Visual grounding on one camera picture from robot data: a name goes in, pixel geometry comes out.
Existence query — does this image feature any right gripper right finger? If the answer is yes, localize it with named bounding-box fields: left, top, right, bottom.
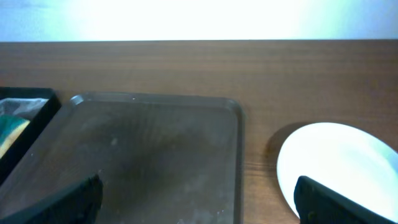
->
left=294, top=175, right=395, bottom=224

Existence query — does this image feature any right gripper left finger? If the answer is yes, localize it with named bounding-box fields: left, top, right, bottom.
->
left=1, top=174, right=103, bottom=224

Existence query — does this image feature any pale blue plate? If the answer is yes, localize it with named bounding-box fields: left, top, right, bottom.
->
left=276, top=123, right=397, bottom=222

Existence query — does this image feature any green yellow scrub sponge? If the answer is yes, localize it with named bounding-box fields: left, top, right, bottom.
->
left=1, top=115, right=30, bottom=157

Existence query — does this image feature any brown plastic serving tray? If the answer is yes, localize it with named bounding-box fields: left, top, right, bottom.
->
left=1, top=92, right=244, bottom=223

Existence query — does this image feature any black soapy water tub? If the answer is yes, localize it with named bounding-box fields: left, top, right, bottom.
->
left=1, top=87, right=61, bottom=182

